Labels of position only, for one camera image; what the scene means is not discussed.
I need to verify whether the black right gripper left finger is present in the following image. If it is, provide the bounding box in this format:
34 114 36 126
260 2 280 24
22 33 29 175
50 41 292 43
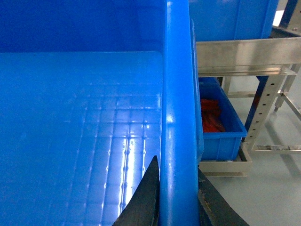
113 156 160 226

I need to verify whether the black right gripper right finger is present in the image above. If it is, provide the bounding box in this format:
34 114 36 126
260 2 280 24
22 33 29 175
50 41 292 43
198 170 248 226

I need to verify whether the large blue plastic crate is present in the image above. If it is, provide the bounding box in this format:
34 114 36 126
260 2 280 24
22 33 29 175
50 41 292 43
0 0 202 226

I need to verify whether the blue crate on upper shelf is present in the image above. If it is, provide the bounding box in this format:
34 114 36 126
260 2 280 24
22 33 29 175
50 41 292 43
189 0 278 41

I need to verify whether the blue bin with red items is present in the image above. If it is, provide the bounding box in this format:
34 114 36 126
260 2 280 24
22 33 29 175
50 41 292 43
198 78 247 161

